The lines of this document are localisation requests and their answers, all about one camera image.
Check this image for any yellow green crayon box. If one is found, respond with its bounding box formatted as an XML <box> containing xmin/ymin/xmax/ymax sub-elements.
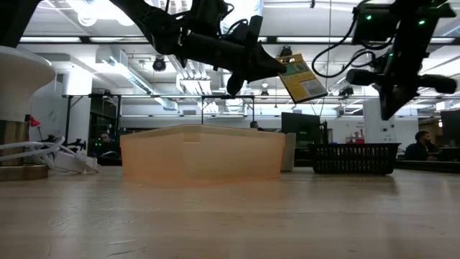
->
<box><xmin>275</xmin><ymin>53</ymin><xmax>329</xmax><ymax>105</ymax></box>

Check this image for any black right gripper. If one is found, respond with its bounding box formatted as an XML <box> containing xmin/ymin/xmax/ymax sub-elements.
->
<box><xmin>346</xmin><ymin>50</ymin><xmax>459</xmax><ymax>122</ymax></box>

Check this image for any black monitor back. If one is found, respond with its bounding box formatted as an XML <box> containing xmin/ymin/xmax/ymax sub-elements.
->
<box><xmin>280</xmin><ymin>112</ymin><xmax>328</xmax><ymax>168</ymax></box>

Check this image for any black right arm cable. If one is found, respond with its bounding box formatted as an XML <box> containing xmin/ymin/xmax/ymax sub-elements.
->
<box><xmin>310</xmin><ymin>10</ymin><xmax>378</xmax><ymax>79</ymax></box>

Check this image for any white coiled power cable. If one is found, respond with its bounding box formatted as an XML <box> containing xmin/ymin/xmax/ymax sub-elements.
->
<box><xmin>0</xmin><ymin>135</ymin><xmax>101</xmax><ymax>175</ymax></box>

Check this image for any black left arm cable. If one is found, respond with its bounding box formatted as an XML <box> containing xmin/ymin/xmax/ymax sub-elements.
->
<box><xmin>215</xmin><ymin>0</ymin><xmax>254</xmax><ymax>39</ymax></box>

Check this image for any black metal rack frame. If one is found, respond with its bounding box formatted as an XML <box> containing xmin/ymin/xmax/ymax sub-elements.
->
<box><xmin>61</xmin><ymin>93</ymin><xmax>257</xmax><ymax>147</ymax></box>

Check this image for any black desk monitor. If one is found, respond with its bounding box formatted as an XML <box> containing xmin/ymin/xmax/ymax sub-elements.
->
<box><xmin>440</xmin><ymin>109</ymin><xmax>460</xmax><ymax>148</ymax></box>

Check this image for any red desk lamp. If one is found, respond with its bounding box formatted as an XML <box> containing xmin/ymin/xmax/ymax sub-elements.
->
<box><xmin>27</xmin><ymin>114</ymin><xmax>42</xmax><ymax>142</ymax></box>

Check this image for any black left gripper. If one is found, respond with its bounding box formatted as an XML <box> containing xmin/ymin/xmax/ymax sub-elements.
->
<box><xmin>178</xmin><ymin>0</ymin><xmax>288</xmax><ymax>98</ymax></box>

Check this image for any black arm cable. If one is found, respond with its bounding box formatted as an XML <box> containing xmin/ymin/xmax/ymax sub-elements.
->
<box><xmin>215</xmin><ymin>0</ymin><xmax>254</xmax><ymax>39</ymax></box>
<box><xmin>310</xmin><ymin>10</ymin><xmax>378</xmax><ymax>79</ymax></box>

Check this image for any black plastic mesh basket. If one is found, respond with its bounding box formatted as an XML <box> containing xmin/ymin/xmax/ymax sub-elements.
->
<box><xmin>308</xmin><ymin>142</ymin><xmax>402</xmax><ymax>176</ymax></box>

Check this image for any orange translucent plastic bin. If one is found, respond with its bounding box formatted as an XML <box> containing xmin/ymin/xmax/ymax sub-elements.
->
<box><xmin>119</xmin><ymin>124</ymin><xmax>288</xmax><ymax>182</ymax></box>

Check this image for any white dome lamp wooden base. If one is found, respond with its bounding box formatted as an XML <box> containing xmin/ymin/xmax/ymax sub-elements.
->
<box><xmin>0</xmin><ymin>45</ymin><xmax>58</xmax><ymax>181</ymax></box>

